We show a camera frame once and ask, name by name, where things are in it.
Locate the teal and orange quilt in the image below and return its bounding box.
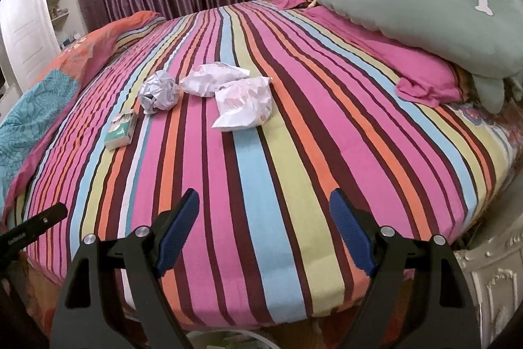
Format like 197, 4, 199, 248
0, 10, 166, 211

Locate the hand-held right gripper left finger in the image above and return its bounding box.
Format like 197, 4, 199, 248
49, 188, 201, 349

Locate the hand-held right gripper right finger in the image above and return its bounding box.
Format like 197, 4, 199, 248
329, 188, 483, 349

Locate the green dog-shaped pillow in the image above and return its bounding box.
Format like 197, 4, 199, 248
314, 0, 523, 114

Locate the plain white plastic bag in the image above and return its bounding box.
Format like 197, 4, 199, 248
179, 63, 251, 98

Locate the small green white box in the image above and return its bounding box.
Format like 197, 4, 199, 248
104, 111, 139, 151

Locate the pink printed white bag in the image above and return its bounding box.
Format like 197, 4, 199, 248
211, 76, 273, 133

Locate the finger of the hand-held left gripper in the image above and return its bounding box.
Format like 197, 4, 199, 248
0, 203, 69, 253

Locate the small paper ball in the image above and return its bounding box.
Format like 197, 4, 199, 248
139, 70, 180, 116

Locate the large pink pillow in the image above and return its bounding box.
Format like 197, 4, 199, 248
304, 8, 464, 106

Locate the white plastic mesh basket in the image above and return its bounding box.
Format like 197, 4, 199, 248
186, 328, 282, 349

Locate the floral patterned mattress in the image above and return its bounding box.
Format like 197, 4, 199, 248
458, 104, 523, 235

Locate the carved cream nightstand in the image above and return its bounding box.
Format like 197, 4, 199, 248
453, 202, 523, 349

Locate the white wardrobe with shelves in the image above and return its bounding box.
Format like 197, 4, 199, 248
0, 0, 76, 116

